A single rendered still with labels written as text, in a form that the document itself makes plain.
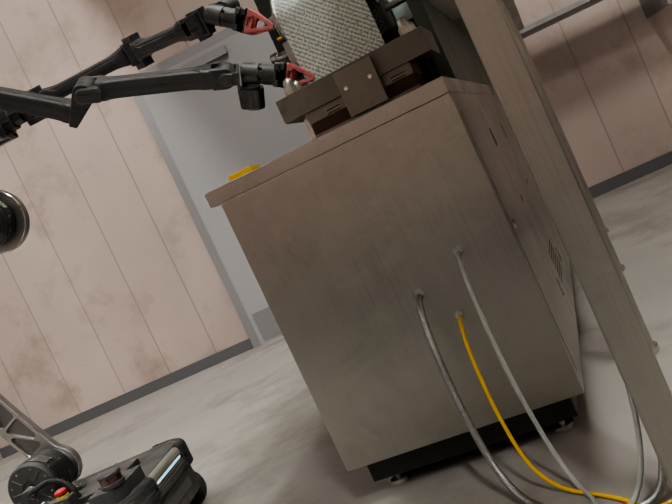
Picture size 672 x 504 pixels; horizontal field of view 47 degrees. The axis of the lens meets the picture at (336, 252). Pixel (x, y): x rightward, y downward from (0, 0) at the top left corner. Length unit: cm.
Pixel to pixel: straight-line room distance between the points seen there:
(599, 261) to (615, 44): 449
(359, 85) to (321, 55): 28
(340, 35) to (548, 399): 106
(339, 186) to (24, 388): 497
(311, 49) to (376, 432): 102
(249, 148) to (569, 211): 448
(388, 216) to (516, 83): 66
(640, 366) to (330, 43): 120
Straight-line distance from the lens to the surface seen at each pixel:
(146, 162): 589
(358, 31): 210
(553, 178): 128
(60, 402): 647
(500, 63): 128
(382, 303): 188
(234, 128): 565
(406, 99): 181
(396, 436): 199
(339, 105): 192
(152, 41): 254
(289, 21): 216
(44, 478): 260
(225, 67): 217
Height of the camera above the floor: 75
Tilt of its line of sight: 4 degrees down
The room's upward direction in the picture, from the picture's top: 25 degrees counter-clockwise
